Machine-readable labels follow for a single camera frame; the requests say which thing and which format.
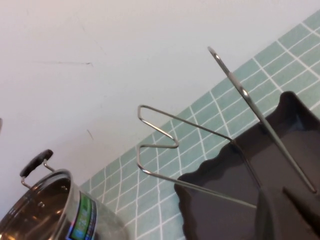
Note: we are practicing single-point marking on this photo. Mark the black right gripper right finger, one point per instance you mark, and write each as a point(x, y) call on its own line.
point(305, 220)

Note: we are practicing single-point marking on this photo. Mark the teal tile-pattern table mat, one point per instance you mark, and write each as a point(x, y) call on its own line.
point(225, 120)

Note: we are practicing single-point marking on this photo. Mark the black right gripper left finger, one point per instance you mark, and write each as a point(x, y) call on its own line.
point(268, 220)

